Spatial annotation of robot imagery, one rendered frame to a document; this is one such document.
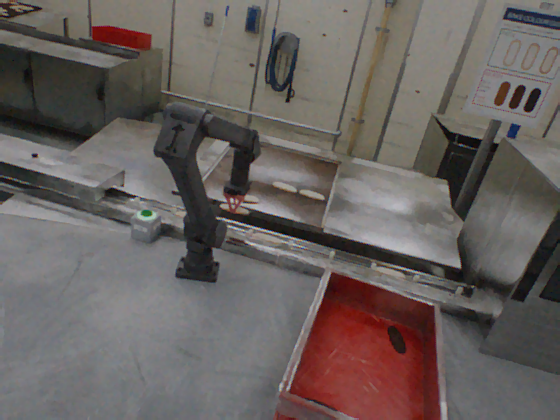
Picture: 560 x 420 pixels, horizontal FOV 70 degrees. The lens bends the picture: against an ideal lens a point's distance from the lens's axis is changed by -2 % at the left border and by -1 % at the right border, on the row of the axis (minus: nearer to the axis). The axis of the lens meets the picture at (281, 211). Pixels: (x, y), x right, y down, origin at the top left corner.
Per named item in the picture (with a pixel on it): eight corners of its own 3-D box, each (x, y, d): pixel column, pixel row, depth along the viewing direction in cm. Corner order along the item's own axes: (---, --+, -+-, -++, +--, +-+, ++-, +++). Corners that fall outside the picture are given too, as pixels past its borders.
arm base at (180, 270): (174, 277, 115) (216, 283, 116) (176, 253, 111) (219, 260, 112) (180, 260, 122) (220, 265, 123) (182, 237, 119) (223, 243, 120)
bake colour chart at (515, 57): (462, 111, 182) (505, 2, 162) (461, 111, 183) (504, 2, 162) (536, 129, 178) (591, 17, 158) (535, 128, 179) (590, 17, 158)
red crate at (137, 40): (91, 39, 418) (90, 25, 412) (109, 37, 450) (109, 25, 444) (137, 49, 415) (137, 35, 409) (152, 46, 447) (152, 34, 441)
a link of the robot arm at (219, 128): (160, 124, 85) (205, 137, 83) (166, 98, 85) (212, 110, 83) (230, 142, 127) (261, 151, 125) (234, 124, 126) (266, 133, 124)
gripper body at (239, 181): (251, 184, 135) (255, 164, 132) (242, 196, 126) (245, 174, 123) (233, 179, 136) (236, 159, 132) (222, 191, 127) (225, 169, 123)
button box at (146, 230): (128, 246, 129) (128, 216, 124) (140, 235, 136) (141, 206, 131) (151, 253, 128) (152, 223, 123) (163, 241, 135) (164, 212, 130)
